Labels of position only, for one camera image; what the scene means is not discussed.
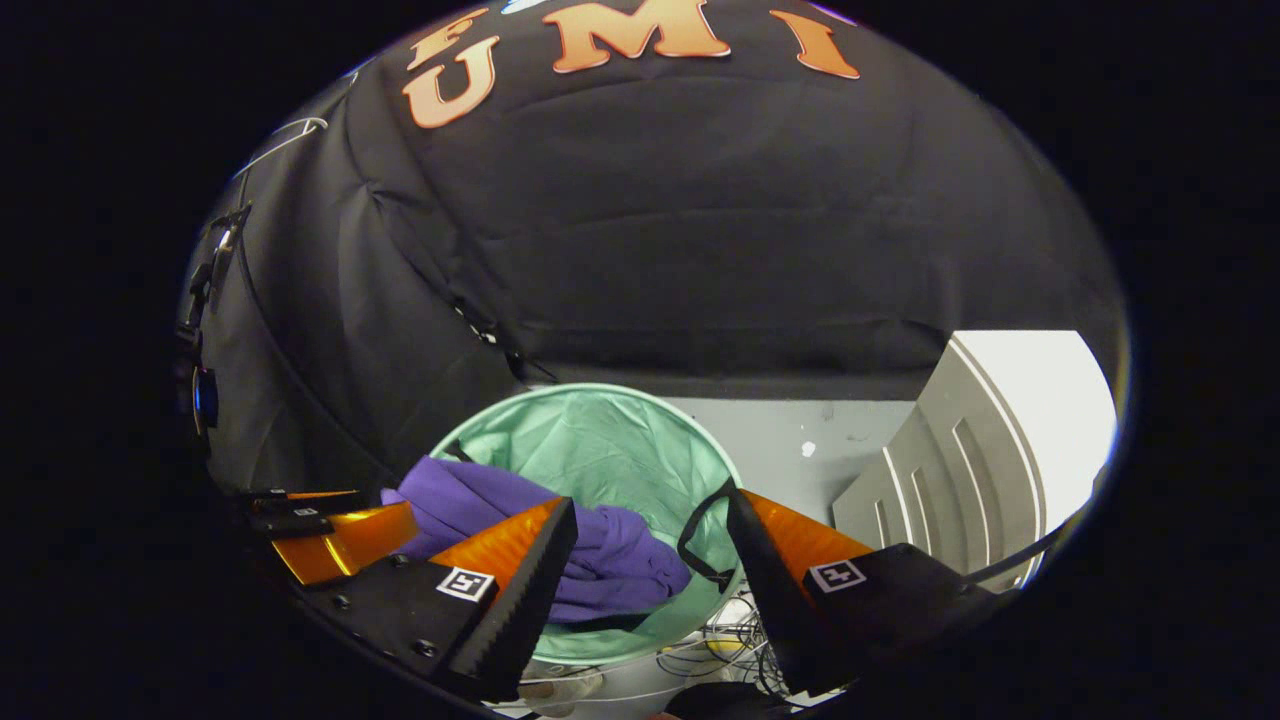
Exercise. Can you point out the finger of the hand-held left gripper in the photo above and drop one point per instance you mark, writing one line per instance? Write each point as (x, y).
(350, 540)
(295, 510)

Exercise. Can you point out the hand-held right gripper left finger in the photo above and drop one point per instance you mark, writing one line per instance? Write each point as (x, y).
(525, 600)

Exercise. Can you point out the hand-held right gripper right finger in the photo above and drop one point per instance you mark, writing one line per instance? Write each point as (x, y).
(765, 590)

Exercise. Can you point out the purple jacket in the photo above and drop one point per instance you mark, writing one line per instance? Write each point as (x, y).
(620, 560)

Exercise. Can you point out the green laundry hamper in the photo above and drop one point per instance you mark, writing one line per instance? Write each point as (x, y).
(600, 440)

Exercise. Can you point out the white plastic hanger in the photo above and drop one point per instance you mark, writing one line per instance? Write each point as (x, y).
(300, 125)

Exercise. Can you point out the black backdrop cloth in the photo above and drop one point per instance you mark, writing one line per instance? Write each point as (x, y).
(700, 250)

